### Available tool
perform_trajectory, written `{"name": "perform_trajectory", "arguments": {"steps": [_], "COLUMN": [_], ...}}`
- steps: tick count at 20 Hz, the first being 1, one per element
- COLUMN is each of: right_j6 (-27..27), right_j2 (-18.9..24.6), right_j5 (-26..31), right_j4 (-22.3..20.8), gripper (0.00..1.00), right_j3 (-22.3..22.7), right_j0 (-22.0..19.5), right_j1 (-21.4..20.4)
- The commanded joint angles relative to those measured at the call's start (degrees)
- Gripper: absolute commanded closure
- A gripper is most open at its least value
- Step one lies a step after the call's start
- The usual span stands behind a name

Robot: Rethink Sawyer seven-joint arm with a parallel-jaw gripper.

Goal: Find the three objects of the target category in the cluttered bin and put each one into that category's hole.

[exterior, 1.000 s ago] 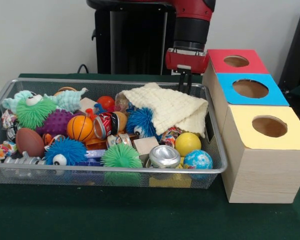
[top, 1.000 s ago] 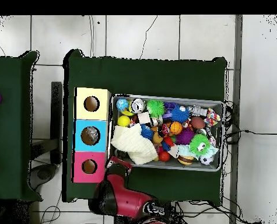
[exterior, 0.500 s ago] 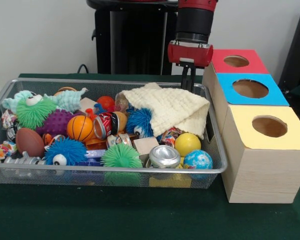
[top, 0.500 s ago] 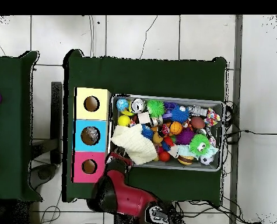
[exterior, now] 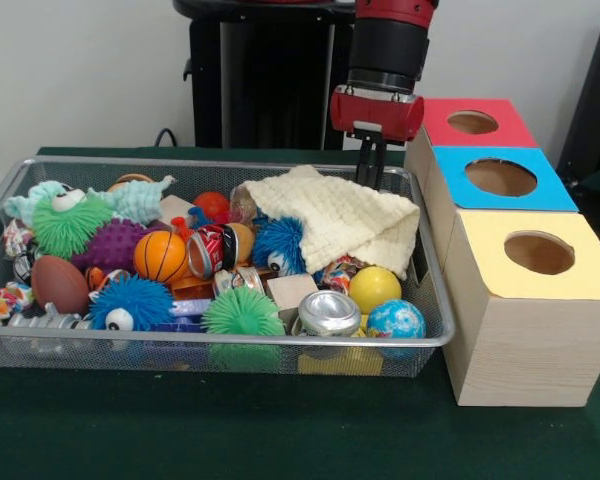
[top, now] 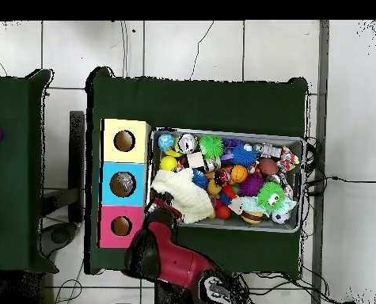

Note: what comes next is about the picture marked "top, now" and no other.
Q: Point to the cream waffle cloth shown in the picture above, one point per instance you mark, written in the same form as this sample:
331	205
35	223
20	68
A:
190	193

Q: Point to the crushed clear plastic bottle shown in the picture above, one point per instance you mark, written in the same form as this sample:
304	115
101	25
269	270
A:
125	183

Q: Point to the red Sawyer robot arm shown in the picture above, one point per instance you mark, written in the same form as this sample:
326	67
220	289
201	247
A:
175	262

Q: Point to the yellow ball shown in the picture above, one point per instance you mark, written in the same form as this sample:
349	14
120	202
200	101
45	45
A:
168	163

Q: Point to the blue globe ball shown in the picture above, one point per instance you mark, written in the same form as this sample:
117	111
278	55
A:
166	141

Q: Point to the orange basketball toy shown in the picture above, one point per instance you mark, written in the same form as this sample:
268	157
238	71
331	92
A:
239	173

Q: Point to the purple spiky ball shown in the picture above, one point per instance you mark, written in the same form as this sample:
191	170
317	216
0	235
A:
251	185

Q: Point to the blue spiky ball with eye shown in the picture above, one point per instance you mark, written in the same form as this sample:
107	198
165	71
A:
244	155

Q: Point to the green spiky ball with eyes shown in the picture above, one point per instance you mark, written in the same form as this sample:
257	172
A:
270	194

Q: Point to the black panel on stand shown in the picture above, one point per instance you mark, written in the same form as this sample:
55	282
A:
76	158

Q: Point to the brown football toy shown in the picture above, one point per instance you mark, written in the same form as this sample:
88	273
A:
268	166

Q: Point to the dark green tablecloth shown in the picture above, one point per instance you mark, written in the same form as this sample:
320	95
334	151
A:
206	104

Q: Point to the side table under green cloth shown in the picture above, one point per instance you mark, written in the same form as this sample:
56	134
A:
10	190

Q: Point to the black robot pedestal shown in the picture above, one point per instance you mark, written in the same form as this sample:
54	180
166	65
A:
171	296

